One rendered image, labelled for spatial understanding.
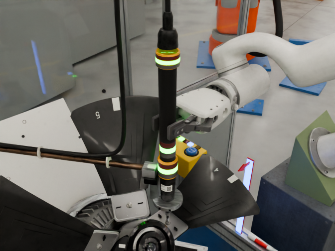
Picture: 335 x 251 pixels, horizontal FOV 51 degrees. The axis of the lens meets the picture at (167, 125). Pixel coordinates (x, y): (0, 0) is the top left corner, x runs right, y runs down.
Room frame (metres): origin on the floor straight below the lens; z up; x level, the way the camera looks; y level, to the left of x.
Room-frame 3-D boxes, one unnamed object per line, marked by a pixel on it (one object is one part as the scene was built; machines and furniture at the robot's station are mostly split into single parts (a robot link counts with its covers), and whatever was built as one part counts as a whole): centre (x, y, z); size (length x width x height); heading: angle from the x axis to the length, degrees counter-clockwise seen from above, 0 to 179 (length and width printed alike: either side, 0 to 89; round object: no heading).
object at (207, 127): (0.61, -0.08, 1.47); 0.08 x 0.06 x 0.01; 14
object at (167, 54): (0.58, 0.00, 1.61); 0.04 x 0.04 x 0.03
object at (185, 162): (1.04, -0.06, 1.02); 0.16 x 0.10 x 0.11; 44
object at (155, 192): (0.58, 0.01, 1.31); 0.09 x 0.07 x 0.10; 79
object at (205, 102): (0.66, -0.08, 1.47); 0.11 x 0.10 x 0.07; 134
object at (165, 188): (0.58, 0.00, 1.47); 0.04 x 0.04 x 0.46
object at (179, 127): (0.57, -0.03, 1.47); 0.07 x 0.03 x 0.03; 134
